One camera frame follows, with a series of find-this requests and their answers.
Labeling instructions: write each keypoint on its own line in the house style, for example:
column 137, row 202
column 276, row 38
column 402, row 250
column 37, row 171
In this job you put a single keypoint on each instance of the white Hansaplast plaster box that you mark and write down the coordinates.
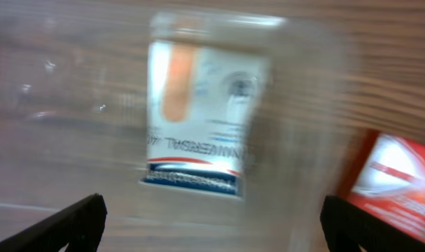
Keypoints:
column 200, row 104

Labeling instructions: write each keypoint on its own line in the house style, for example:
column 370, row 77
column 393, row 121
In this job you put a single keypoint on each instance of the red medicine box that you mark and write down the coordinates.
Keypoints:
column 385, row 177

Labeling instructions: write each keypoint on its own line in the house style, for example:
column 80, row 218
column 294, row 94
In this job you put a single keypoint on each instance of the clear plastic container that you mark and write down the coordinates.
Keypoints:
column 73, row 123

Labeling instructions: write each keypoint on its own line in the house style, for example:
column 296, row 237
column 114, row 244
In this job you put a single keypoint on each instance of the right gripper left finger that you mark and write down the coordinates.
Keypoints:
column 77, row 228

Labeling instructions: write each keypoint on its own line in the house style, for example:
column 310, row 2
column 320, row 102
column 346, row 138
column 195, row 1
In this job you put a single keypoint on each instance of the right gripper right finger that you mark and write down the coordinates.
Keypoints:
column 347, row 228

